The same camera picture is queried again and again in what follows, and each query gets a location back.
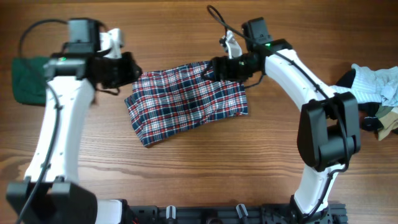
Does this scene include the olive tan garment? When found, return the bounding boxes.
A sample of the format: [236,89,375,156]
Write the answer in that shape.
[376,106,397,141]

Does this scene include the light blue striped garment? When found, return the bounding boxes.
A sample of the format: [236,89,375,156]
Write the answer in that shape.
[331,63,397,107]

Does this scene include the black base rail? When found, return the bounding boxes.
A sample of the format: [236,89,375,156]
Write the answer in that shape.
[119,202,348,224]

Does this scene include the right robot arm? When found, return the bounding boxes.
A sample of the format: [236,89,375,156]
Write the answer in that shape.
[211,17,361,223]

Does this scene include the plaid shorts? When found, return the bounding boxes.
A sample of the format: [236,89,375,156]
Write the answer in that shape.
[124,61,248,147]

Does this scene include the green folded cloth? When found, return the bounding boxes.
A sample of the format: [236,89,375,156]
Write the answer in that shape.
[12,58,46,105]

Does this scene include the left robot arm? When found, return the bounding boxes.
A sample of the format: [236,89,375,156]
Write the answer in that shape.
[6,18,142,223]

